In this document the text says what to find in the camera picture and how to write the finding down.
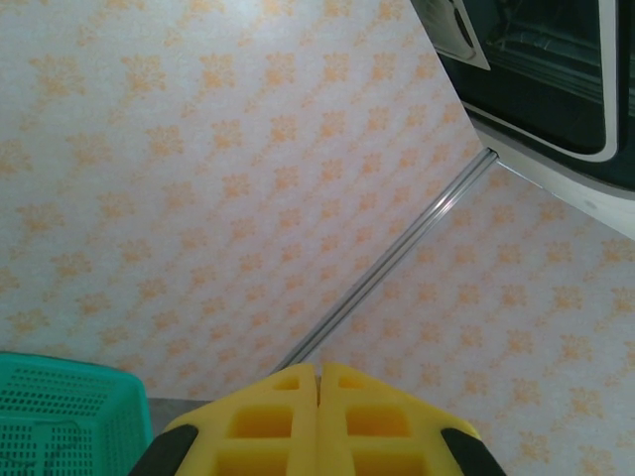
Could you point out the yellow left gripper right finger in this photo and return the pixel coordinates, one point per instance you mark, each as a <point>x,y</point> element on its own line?
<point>377,446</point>

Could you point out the white framed dark window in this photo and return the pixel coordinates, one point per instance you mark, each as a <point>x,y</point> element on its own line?
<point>546,74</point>

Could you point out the teal plastic basket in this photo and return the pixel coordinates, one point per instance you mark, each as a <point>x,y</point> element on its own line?
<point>74,396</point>

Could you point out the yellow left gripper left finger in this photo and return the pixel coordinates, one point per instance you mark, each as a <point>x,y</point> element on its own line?
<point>268,446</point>

